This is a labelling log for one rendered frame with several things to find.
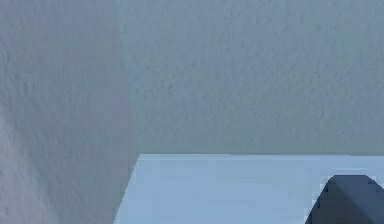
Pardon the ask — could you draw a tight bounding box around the pale blue table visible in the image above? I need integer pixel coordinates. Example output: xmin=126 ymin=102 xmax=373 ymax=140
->
xmin=113 ymin=153 xmax=384 ymax=224

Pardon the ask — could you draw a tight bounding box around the dark blue rounded object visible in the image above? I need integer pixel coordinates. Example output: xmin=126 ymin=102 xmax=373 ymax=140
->
xmin=304 ymin=174 xmax=384 ymax=224

